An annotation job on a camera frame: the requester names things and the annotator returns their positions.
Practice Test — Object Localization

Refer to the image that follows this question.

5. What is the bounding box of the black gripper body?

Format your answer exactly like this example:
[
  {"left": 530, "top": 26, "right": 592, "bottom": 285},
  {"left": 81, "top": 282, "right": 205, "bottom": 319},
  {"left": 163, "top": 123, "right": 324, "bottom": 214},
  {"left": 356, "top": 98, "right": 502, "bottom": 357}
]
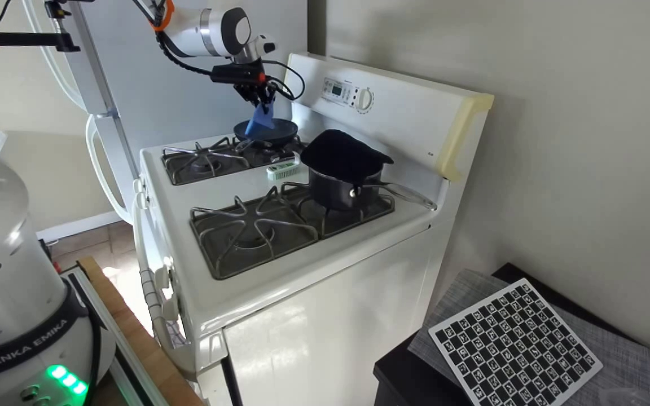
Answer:
[{"left": 232, "top": 71, "right": 281, "bottom": 103}]

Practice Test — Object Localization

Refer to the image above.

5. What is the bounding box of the blue cleaning cloth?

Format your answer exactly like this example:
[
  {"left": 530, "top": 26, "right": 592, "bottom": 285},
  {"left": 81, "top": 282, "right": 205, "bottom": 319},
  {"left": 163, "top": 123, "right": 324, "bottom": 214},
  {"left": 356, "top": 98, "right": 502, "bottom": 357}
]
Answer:
[{"left": 241, "top": 103, "right": 285, "bottom": 144}]

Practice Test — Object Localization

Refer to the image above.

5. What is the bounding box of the grey frying pan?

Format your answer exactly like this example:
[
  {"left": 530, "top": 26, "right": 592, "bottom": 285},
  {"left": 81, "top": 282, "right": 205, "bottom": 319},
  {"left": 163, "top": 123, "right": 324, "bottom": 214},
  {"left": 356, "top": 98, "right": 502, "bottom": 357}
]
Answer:
[{"left": 232, "top": 116, "right": 303, "bottom": 149}]

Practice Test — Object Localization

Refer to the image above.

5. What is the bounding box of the small white green device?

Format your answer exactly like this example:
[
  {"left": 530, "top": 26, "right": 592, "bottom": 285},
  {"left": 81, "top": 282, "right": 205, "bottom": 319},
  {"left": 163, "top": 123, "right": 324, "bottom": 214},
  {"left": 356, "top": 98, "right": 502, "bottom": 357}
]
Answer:
[{"left": 264, "top": 158, "right": 303, "bottom": 182}]

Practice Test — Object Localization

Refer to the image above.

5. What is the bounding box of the black metal burner grate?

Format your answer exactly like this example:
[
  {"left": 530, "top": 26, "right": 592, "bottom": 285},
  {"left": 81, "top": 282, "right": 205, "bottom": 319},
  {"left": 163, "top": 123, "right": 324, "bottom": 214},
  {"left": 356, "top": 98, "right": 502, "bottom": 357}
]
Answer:
[
  {"left": 187, "top": 179, "right": 400, "bottom": 282},
  {"left": 160, "top": 134, "right": 306, "bottom": 188}
]

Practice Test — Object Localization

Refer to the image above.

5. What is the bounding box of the grey refrigerator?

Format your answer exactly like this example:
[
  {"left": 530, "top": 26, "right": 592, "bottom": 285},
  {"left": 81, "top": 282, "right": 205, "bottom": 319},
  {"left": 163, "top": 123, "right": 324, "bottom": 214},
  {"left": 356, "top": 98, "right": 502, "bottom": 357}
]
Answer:
[{"left": 18, "top": 0, "right": 311, "bottom": 229}]

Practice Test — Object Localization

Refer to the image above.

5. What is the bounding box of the dark saucepan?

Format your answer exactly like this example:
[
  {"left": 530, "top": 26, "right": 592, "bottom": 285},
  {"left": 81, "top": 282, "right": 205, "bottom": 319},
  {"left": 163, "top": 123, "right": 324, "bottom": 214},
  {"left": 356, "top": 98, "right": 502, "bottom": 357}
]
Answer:
[{"left": 307, "top": 164, "right": 389, "bottom": 214}]

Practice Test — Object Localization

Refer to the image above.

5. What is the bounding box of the white gas stove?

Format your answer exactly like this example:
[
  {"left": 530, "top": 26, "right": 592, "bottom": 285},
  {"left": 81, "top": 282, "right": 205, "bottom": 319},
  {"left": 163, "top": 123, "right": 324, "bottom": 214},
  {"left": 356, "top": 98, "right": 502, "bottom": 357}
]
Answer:
[{"left": 134, "top": 49, "right": 497, "bottom": 406}]

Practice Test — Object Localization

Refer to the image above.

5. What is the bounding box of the striped dish towel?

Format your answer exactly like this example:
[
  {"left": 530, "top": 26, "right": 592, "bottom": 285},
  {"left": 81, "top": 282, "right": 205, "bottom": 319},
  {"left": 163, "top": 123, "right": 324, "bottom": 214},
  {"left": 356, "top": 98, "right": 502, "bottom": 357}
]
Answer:
[{"left": 139, "top": 262, "right": 185, "bottom": 357}]

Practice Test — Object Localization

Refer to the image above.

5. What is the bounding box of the brown wooden board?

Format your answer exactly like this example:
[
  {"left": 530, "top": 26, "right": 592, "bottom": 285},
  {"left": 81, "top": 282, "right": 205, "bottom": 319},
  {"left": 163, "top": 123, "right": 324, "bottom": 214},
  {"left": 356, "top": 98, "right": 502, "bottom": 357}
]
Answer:
[{"left": 74, "top": 256, "right": 207, "bottom": 406}]

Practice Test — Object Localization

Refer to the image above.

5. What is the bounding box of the black side table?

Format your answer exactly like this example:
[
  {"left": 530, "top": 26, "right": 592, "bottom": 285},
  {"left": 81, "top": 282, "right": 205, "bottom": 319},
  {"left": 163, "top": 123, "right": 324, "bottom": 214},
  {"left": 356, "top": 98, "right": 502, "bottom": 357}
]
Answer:
[{"left": 372, "top": 262, "right": 650, "bottom": 406}]

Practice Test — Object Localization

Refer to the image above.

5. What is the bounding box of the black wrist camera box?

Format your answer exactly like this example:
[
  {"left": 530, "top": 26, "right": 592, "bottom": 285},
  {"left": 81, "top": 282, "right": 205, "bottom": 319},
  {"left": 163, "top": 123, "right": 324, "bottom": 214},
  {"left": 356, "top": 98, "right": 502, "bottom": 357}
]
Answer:
[{"left": 211, "top": 63, "right": 264, "bottom": 86}]

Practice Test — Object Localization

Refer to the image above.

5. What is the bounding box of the orange strap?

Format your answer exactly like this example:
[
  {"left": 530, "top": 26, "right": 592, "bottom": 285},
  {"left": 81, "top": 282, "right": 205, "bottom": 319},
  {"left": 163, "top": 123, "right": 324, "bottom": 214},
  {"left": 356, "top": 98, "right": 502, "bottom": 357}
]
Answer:
[{"left": 152, "top": 0, "right": 179, "bottom": 33}]

